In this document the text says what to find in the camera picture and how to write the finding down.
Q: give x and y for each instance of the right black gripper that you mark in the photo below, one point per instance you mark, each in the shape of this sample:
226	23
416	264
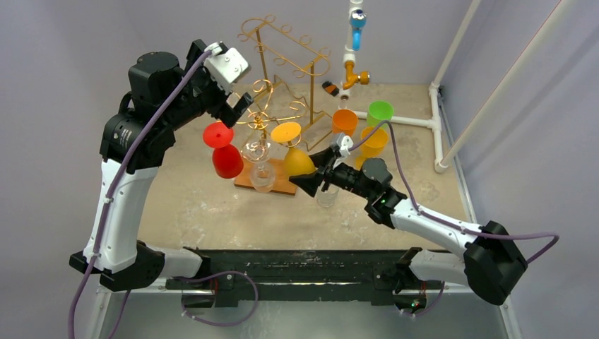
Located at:
325	166

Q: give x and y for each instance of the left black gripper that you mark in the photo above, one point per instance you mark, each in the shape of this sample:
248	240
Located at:
222	109

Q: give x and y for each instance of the yellow goblet front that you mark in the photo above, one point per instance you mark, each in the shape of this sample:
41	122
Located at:
296	161

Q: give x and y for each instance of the yellow goblet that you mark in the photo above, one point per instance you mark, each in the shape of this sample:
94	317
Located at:
296	161
372	147

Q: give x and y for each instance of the gold swirl wine glass rack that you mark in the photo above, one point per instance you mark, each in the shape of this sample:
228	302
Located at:
282	184

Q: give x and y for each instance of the clear stemmed glass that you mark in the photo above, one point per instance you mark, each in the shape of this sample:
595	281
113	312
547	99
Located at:
261	173

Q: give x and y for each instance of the red plastic goblet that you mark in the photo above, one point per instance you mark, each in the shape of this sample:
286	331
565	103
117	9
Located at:
226	158

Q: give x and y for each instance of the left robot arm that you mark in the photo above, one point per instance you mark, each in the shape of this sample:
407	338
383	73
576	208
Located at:
163	96

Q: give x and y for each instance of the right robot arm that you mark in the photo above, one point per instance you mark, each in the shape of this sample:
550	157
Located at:
483	257

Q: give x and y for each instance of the small clear tumbler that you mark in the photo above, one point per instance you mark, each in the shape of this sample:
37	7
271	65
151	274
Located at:
327	199

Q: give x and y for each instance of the orange plastic goblet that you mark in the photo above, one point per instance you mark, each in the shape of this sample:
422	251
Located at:
344	121

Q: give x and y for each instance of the yellow goblet rear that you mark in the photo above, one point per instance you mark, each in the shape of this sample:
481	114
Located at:
372	147

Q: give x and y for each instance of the small black orange object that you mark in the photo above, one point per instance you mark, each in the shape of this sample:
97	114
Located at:
331	88

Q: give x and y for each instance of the green plastic cup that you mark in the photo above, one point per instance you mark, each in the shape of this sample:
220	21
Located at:
379	111

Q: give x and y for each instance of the orange faucet tap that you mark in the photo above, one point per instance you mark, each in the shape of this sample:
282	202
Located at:
352	78

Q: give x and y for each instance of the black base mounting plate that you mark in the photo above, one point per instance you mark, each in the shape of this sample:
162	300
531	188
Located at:
380	277

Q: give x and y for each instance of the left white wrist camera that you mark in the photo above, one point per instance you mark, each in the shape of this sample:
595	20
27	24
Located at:
225	65

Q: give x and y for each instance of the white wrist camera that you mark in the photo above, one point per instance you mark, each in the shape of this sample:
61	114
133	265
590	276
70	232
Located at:
225	65
341	145

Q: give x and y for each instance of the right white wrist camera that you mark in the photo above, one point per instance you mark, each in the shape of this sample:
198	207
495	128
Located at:
341	145

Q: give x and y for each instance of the gold tall wire rack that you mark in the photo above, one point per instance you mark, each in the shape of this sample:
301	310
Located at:
317	67

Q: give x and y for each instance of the white pvc pipe frame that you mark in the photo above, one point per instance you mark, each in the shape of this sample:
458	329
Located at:
441	159

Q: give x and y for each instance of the aluminium rail frame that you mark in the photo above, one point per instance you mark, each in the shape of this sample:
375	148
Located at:
300	310

